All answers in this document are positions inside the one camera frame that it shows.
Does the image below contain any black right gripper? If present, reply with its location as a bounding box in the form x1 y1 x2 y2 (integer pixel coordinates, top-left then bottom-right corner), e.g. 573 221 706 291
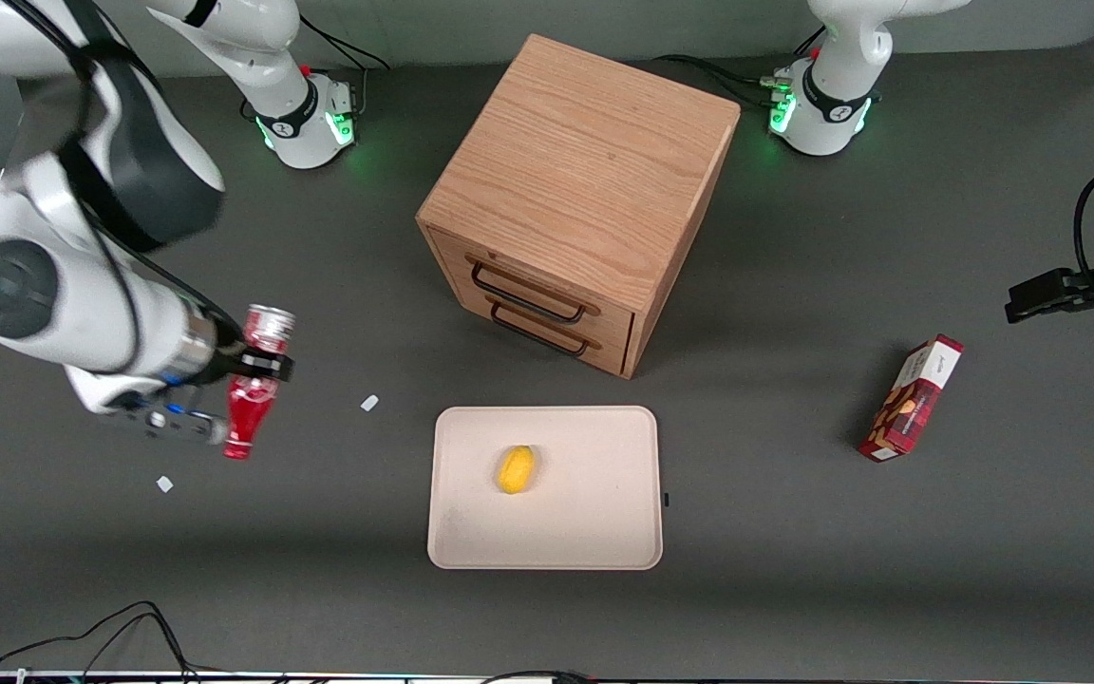
205 313 295 387

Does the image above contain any beige plastic tray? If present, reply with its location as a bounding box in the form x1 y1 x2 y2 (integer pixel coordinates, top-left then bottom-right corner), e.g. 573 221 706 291
426 406 664 571

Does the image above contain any red cookie box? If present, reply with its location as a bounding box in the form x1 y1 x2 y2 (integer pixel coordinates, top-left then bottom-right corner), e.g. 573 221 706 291
858 334 966 464

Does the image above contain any yellow lemon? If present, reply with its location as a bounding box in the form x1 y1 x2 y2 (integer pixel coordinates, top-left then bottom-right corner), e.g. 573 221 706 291
496 445 537 495

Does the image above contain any wooden drawer front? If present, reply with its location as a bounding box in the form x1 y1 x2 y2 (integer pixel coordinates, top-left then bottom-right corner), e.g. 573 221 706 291
431 231 638 351
443 275 633 377

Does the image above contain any wooden drawer cabinet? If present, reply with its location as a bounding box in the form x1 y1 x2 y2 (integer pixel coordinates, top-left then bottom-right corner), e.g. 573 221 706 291
416 34 742 380

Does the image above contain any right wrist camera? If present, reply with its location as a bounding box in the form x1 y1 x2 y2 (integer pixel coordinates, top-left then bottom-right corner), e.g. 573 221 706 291
96 385 230 447

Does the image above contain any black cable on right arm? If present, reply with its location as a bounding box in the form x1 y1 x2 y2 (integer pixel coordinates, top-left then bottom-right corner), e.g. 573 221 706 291
0 0 244 376

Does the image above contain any black metal drawer handle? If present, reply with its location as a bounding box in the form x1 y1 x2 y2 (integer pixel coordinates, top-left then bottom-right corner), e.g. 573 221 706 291
470 260 590 325
489 302 593 360

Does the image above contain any black floor cable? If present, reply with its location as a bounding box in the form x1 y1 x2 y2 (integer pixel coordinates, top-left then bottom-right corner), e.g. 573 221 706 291
77 613 189 683
0 599 201 683

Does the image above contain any black right base cable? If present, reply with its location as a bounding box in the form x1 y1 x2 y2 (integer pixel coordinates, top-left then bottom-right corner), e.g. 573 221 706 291
298 14 392 120

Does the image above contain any black base cable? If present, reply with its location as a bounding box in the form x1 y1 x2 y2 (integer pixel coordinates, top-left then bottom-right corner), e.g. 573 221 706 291
653 53 795 111
298 14 392 120

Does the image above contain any black left base cable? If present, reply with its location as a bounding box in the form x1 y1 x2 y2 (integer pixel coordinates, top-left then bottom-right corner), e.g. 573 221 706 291
653 53 795 111

